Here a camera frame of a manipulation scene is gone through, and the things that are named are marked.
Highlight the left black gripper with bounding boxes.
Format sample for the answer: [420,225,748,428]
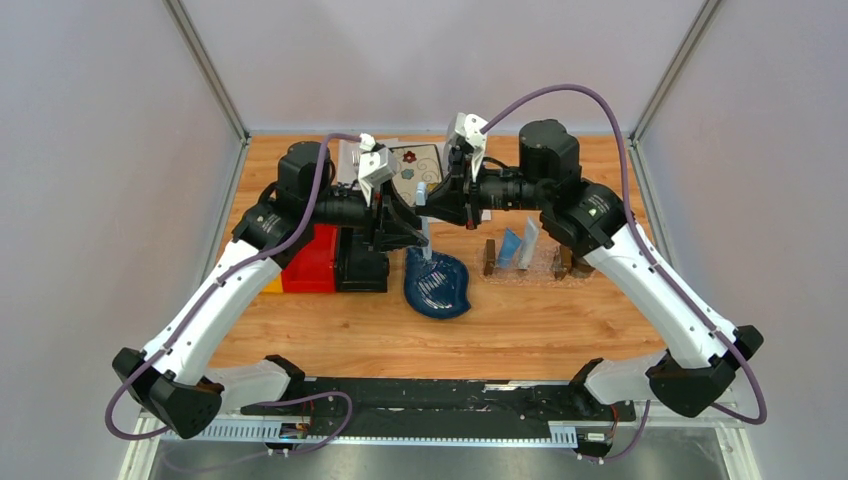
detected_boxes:
[307,178,428,254]

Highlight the white patterned placemat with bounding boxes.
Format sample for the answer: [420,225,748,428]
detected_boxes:
[314,139,450,228]

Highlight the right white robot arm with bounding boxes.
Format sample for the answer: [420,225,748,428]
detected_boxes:
[418,113,763,419]

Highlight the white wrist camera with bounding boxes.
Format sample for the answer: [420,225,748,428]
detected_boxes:
[444,112,488,182]
[357,133,399,207]

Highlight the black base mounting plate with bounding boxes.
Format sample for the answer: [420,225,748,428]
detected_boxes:
[276,377,636,440]

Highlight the square floral ceramic plate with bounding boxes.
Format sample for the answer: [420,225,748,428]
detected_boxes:
[390,144,443,206]

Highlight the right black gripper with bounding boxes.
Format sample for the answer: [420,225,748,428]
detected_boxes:
[416,151,551,230]

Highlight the white toothpaste tube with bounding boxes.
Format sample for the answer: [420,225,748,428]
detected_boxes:
[516,217,540,270]

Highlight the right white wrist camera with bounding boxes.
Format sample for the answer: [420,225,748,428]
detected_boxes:
[444,112,488,182]

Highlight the silver fork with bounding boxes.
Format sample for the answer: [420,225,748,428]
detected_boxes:
[351,149,364,172]

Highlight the black plastic bin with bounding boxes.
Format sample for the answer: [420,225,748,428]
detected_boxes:
[334,228,390,293]

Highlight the blue shell-shaped dish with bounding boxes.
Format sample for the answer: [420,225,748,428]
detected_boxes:
[403,247,472,320]

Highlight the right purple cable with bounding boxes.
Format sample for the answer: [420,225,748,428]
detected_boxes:
[480,84,768,464]

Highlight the red plastic bin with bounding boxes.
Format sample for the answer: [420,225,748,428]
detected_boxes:
[282,225,338,293]

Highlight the blue toothpaste tube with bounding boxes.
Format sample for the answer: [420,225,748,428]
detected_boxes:
[496,228,522,269]

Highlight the white toothbrush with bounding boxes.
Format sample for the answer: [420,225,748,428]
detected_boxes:
[415,182,433,261]

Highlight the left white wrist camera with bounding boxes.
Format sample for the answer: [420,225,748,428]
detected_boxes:
[357,133,399,207]

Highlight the yellow plastic bin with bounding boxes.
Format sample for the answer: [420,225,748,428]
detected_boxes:
[262,276,284,294]

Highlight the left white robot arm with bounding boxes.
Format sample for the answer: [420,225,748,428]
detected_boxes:
[112,135,427,439]

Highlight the clear glass tray wooden handles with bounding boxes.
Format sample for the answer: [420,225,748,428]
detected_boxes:
[474,240,584,288]

